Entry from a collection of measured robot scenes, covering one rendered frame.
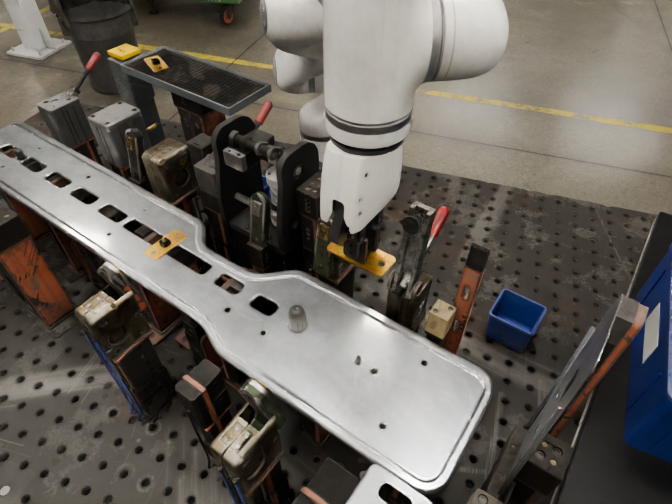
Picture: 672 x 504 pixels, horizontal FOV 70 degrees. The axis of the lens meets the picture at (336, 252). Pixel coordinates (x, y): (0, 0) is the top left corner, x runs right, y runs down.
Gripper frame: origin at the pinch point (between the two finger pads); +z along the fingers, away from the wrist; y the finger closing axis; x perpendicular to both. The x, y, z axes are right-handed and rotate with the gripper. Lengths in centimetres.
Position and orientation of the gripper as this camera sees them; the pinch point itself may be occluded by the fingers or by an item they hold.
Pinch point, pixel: (361, 240)
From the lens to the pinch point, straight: 59.0
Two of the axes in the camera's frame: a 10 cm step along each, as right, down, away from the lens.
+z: 0.0, 6.9, 7.2
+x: 8.2, 4.1, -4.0
